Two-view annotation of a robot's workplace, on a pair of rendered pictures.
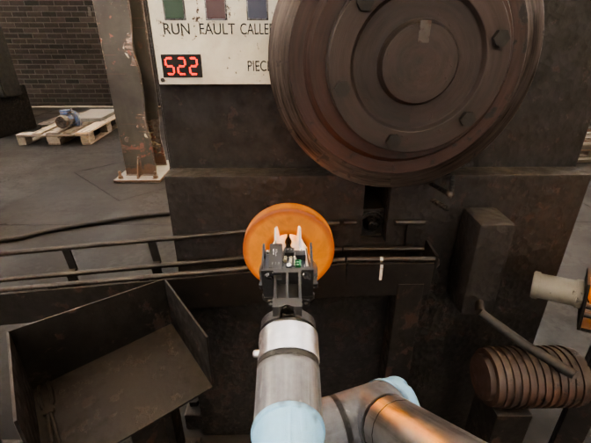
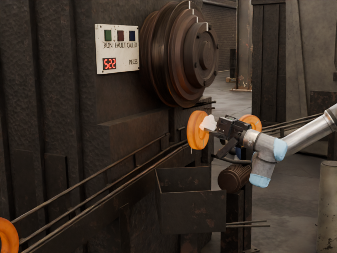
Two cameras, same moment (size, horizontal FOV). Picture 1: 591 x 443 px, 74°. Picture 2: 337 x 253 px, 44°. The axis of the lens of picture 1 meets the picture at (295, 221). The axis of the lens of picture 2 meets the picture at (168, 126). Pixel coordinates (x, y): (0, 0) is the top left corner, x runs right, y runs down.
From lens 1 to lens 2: 1.52 m
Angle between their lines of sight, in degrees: 58
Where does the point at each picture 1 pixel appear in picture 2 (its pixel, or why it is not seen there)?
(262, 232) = (197, 122)
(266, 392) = (269, 139)
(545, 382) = (244, 171)
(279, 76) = (166, 63)
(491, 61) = (216, 53)
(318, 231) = not seen: hidden behind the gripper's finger
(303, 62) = (175, 57)
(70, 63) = not seen: outside the picture
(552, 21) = not seen: hidden behind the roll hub
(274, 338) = (255, 132)
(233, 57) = (125, 58)
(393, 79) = (205, 60)
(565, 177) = (207, 99)
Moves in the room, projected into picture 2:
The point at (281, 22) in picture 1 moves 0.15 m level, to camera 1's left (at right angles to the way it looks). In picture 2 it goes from (166, 41) to (146, 42)
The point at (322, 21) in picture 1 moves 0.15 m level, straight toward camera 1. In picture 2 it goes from (182, 41) to (214, 40)
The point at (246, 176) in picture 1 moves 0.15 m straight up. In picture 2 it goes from (136, 118) to (135, 81)
